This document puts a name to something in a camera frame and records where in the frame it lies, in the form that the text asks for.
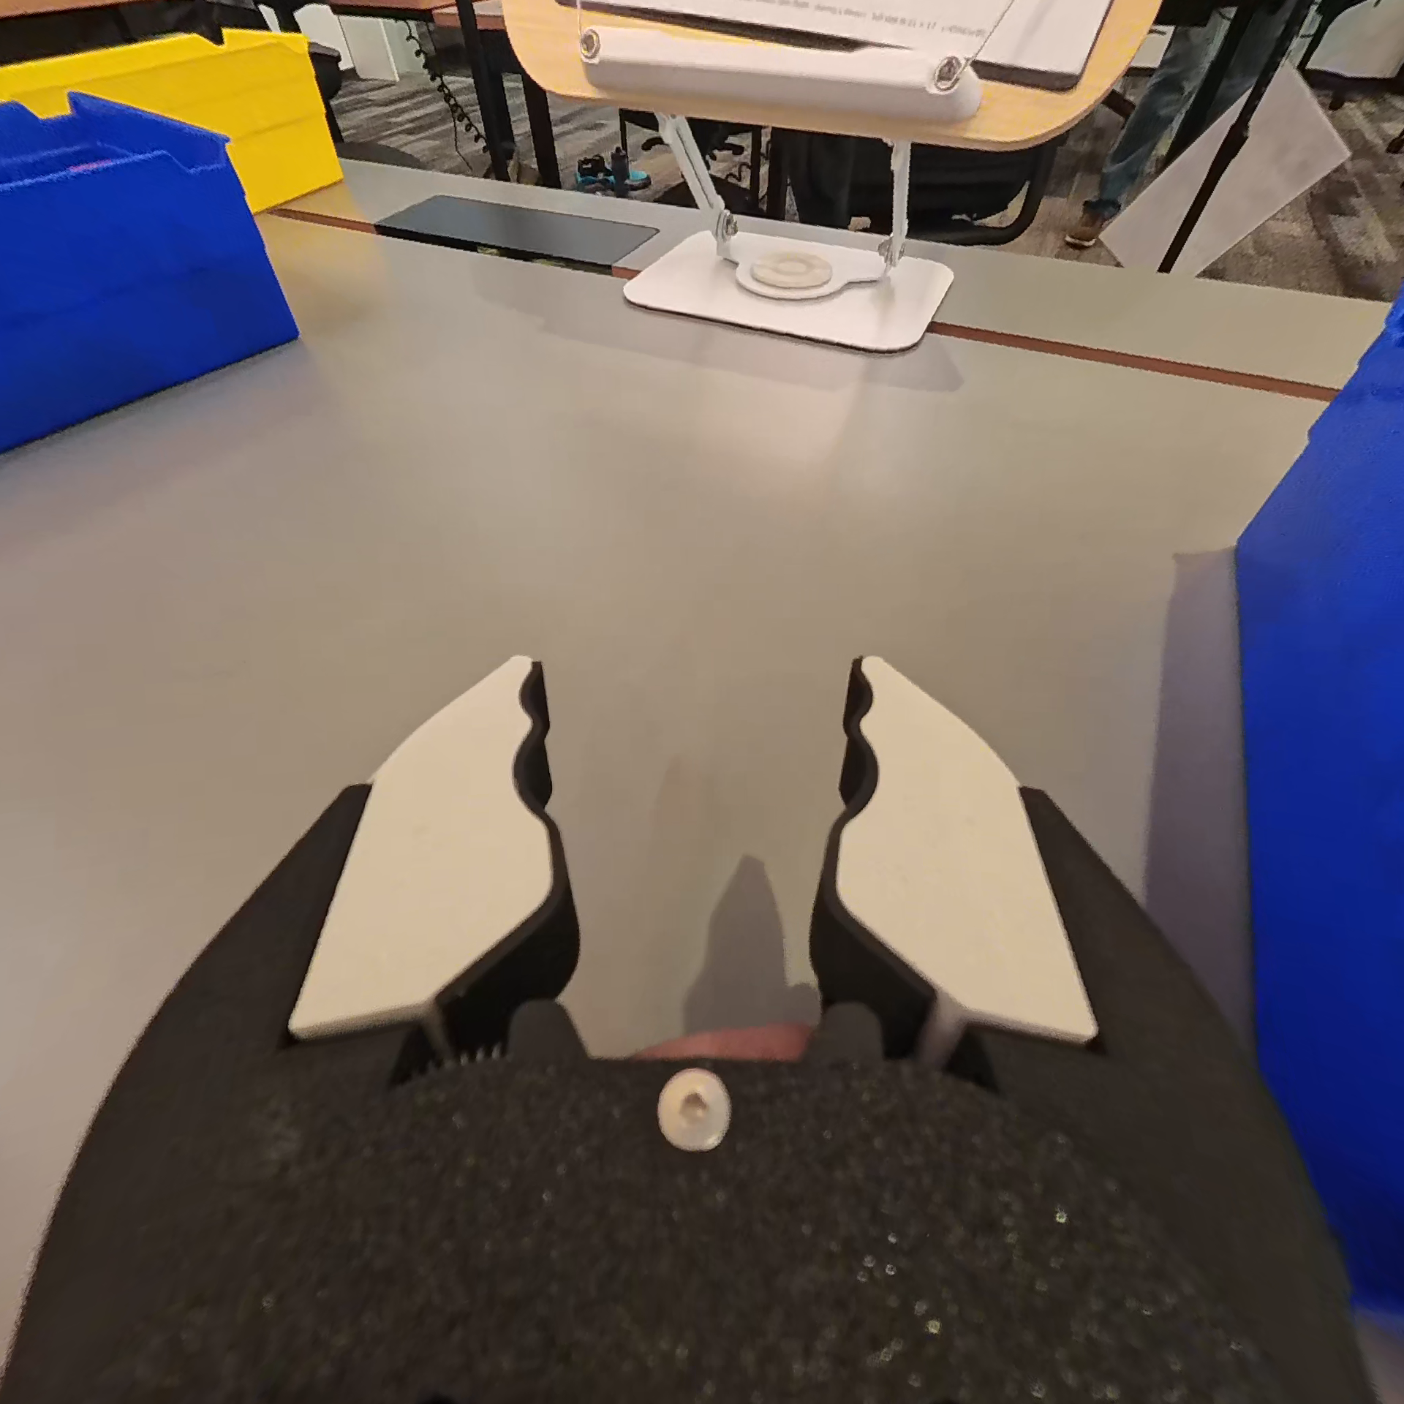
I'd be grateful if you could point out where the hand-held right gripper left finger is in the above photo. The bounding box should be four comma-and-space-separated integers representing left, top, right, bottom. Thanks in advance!
287, 655, 578, 1046

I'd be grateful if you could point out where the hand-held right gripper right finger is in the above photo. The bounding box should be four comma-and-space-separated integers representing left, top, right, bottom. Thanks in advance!
810, 655, 1098, 1053

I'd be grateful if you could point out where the blue plastic bin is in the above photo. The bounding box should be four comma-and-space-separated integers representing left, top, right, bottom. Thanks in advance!
0, 93, 302, 456
1233, 297, 1404, 1317

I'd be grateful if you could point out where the white book stand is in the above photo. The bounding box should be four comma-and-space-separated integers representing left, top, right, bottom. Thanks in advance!
582, 27, 983, 352

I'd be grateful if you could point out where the black flat panel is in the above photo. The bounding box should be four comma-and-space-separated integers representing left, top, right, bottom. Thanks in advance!
378, 194, 660, 269

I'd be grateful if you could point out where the white angled panel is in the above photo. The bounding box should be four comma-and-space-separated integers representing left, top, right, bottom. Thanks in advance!
1098, 77, 1350, 276

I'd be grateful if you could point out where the yellow plastic bin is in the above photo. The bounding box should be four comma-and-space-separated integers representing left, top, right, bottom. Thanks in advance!
0, 28, 346, 214

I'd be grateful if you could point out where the printed instruction sheet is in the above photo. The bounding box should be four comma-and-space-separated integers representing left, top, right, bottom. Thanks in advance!
575, 0, 1120, 88

